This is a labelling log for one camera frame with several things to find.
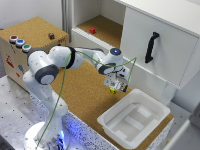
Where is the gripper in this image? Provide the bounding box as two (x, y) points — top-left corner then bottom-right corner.
(103, 67), (131, 93)

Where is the yellow block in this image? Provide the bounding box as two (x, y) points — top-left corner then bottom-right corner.
(109, 87), (118, 95)

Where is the pink block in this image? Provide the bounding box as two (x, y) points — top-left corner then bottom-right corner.
(88, 26), (97, 35)

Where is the purple block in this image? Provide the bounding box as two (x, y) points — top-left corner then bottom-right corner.
(48, 32), (56, 40)

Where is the white plastic box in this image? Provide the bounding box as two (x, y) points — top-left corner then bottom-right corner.
(96, 88), (172, 150)

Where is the white sliding door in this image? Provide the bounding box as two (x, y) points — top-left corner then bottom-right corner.
(119, 6), (200, 90)

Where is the white cabinet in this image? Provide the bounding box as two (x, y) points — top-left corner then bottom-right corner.
(61, 0), (200, 107)

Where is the green button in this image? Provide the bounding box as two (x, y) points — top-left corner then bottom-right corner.
(21, 43), (32, 54)

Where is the wooden drawer box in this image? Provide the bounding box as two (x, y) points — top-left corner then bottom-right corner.
(0, 16), (71, 90)

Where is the blue button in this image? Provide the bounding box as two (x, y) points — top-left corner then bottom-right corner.
(15, 38), (26, 48)

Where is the red button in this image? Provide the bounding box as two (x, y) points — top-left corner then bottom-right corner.
(9, 34), (19, 44)

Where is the black door handle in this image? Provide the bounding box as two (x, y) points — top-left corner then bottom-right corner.
(144, 31), (160, 64)

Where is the green cable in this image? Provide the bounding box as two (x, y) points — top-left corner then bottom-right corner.
(34, 49), (138, 150)

